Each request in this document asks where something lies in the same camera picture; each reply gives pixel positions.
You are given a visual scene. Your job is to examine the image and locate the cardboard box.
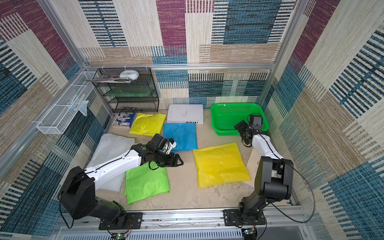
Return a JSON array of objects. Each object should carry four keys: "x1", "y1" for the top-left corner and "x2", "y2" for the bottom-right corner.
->
[{"x1": 242, "y1": 149, "x2": 262, "y2": 189}]

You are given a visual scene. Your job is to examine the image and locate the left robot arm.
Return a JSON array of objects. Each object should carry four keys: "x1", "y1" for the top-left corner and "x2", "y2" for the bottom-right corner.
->
[{"x1": 58, "y1": 144, "x2": 184, "y2": 229}]

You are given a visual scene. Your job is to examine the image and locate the lime green raincoat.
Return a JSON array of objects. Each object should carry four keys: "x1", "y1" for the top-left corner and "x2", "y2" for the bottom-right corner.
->
[{"x1": 125, "y1": 163, "x2": 170, "y2": 205}]

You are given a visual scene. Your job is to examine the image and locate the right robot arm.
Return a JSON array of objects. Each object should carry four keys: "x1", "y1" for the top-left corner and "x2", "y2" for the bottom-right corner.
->
[{"x1": 234, "y1": 121, "x2": 294, "y2": 225}]

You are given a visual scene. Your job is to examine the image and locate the small yellow folded raincoat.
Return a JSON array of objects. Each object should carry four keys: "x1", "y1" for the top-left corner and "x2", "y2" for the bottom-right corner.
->
[{"x1": 129, "y1": 113, "x2": 167, "y2": 137}]

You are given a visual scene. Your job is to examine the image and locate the white round object on shelf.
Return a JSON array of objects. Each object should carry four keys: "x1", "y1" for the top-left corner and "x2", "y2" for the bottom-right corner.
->
[{"x1": 120, "y1": 70, "x2": 140, "y2": 81}]

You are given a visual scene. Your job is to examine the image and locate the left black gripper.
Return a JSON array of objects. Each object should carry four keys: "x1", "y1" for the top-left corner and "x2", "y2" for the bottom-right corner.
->
[{"x1": 153, "y1": 150, "x2": 185, "y2": 167}]

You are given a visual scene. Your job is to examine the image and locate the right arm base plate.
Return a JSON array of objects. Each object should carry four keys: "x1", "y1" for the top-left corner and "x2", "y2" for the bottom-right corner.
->
[{"x1": 222, "y1": 209, "x2": 267, "y2": 227}]

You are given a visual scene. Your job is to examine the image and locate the magazines on shelf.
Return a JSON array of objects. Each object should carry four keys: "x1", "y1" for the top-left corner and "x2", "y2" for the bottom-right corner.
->
[{"x1": 87, "y1": 75, "x2": 133, "y2": 84}]

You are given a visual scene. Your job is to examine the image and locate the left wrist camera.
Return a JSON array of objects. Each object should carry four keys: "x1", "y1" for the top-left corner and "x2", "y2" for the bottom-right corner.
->
[{"x1": 146, "y1": 134, "x2": 177, "y2": 154}]

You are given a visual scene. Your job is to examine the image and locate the white flat box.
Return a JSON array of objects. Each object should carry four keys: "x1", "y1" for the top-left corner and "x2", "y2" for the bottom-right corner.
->
[{"x1": 167, "y1": 104, "x2": 204, "y2": 125}]

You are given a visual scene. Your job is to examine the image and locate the white folded raincoat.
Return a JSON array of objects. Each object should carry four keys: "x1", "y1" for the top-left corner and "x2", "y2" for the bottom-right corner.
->
[{"x1": 87, "y1": 133, "x2": 135, "y2": 192}]

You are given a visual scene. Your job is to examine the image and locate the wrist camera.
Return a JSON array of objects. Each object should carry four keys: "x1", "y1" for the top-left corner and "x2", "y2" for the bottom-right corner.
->
[
  {"x1": 146, "y1": 134, "x2": 177, "y2": 154},
  {"x1": 249, "y1": 113, "x2": 264, "y2": 131}
]

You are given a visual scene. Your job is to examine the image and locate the white wire wall basket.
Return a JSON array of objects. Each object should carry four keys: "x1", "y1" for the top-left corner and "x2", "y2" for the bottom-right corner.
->
[{"x1": 37, "y1": 71, "x2": 95, "y2": 135}]

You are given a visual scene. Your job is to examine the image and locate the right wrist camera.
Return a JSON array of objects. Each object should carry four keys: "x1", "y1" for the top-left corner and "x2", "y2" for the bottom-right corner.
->
[{"x1": 249, "y1": 113, "x2": 264, "y2": 131}]

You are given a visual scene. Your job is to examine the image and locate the aluminium front rail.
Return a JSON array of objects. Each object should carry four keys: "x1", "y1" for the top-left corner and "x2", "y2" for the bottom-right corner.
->
[{"x1": 50, "y1": 206, "x2": 316, "y2": 240}]

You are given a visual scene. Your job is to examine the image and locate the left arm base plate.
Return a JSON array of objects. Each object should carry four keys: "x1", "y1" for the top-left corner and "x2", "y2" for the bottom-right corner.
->
[{"x1": 99, "y1": 212, "x2": 143, "y2": 231}]

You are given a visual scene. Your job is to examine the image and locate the black wire shelf rack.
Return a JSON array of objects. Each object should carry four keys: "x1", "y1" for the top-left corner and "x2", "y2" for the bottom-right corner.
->
[{"x1": 92, "y1": 67, "x2": 160, "y2": 113}]

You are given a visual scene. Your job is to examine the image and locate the large yellow raincoat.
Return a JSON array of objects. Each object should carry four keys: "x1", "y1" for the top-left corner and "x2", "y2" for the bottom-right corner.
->
[{"x1": 193, "y1": 142, "x2": 251, "y2": 189}]

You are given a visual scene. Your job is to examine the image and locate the blue printed packet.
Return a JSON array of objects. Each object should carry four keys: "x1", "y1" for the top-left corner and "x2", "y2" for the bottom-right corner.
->
[{"x1": 113, "y1": 112, "x2": 136, "y2": 128}]

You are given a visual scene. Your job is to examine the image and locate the green plastic basket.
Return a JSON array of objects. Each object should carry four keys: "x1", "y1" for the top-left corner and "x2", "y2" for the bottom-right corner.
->
[{"x1": 210, "y1": 103, "x2": 269, "y2": 136}]

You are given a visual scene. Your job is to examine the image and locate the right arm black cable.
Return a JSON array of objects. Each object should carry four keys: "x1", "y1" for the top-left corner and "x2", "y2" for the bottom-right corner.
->
[{"x1": 268, "y1": 164, "x2": 317, "y2": 224}]

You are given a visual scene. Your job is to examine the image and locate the blue folded raincoat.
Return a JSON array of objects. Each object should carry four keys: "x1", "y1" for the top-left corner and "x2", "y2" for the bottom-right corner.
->
[{"x1": 164, "y1": 123, "x2": 198, "y2": 153}]

